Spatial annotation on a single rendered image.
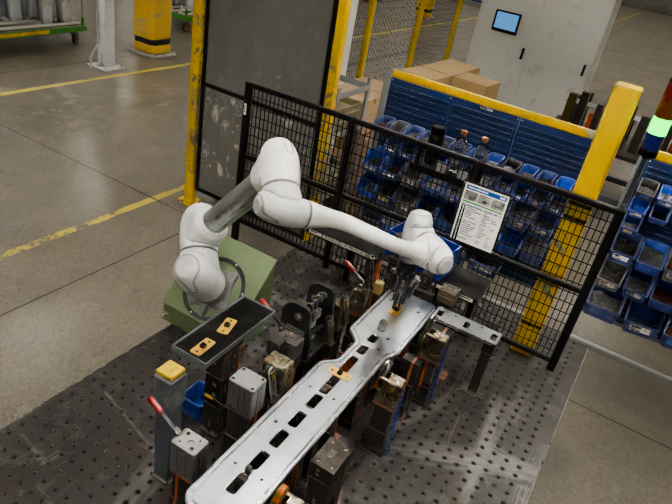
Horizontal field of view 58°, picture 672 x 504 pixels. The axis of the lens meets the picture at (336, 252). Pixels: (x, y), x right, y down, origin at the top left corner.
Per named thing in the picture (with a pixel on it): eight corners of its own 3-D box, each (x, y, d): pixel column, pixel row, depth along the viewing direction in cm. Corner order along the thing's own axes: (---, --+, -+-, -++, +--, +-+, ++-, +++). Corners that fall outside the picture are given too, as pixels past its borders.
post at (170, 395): (166, 486, 198) (171, 386, 176) (149, 474, 201) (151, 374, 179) (182, 471, 204) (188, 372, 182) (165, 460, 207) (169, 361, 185)
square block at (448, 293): (435, 360, 278) (455, 296, 261) (419, 352, 281) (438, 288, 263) (441, 351, 285) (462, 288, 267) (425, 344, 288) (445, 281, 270)
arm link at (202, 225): (172, 257, 254) (174, 210, 262) (207, 264, 263) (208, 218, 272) (272, 177, 199) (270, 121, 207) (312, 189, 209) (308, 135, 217)
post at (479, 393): (482, 400, 260) (502, 348, 246) (458, 388, 264) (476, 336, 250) (486, 392, 265) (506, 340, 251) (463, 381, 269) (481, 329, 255)
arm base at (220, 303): (184, 311, 262) (178, 308, 257) (204, 264, 268) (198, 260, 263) (221, 322, 256) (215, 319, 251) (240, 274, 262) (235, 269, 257)
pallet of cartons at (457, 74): (444, 190, 639) (472, 92, 586) (380, 164, 672) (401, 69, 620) (486, 164, 730) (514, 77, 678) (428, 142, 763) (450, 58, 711)
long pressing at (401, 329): (242, 544, 155) (242, 540, 154) (175, 498, 163) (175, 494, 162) (438, 307, 264) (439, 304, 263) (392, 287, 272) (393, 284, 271)
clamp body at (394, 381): (382, 463, 222) (403, 393, 205) (353, 446, 226) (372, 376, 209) (393, 447, 229) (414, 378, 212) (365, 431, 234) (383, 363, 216)
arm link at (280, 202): (313, 220, 203) (311, 184, 208) (263, 211, 194) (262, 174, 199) (296, 235, 213) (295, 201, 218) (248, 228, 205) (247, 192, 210)
